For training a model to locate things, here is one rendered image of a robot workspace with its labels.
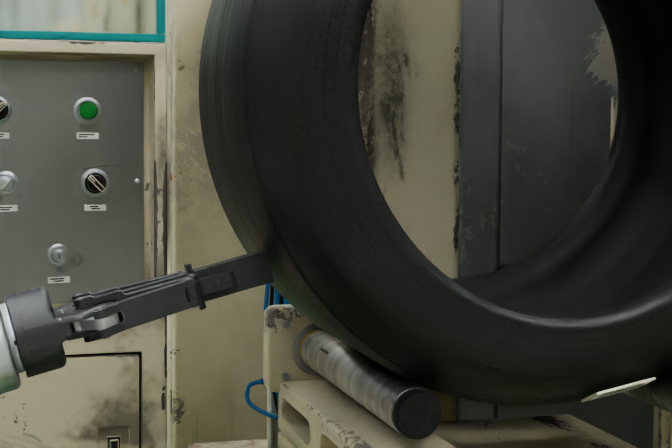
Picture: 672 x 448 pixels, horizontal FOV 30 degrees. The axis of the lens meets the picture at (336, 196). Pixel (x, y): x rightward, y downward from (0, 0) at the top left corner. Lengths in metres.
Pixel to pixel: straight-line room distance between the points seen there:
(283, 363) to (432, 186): 0.27
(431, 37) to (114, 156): 0.52
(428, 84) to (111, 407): 0.64
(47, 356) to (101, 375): 0.64
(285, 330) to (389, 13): 0.39
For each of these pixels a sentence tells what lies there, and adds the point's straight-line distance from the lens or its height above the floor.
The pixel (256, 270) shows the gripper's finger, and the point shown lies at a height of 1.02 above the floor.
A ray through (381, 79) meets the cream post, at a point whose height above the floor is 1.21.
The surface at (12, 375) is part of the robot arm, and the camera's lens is 1.12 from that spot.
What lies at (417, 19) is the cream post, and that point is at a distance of 1.49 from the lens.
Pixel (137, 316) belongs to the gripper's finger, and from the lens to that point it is 1.10.
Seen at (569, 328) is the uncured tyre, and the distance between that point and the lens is 1.14.
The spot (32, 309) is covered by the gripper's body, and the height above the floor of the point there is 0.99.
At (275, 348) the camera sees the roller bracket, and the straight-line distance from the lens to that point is 1.44.
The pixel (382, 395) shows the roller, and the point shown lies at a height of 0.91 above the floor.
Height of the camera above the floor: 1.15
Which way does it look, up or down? 3 degrees down
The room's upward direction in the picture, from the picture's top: straight up
